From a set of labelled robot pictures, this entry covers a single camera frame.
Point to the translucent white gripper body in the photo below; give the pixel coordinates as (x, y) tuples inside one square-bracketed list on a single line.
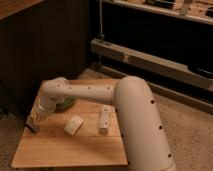
[(41, 111)]

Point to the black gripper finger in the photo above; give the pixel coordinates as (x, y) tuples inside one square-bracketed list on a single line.
[(31, 127)]

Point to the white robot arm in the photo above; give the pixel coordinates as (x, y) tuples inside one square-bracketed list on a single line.
[(145, 141)]

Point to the green round bowl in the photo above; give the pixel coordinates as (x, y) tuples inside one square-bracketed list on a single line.
[(66, 103)]

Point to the wooden table board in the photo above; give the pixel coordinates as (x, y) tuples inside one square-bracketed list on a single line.
[(51, 146)]

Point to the white remote controller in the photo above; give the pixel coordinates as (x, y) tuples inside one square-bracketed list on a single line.
[(104, 119)]

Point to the dark wooden cabinet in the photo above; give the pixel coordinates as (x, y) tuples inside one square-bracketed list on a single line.
[(48, 40)]

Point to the metal shelf rack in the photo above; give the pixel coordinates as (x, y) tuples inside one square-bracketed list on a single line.
[(174, 54)]

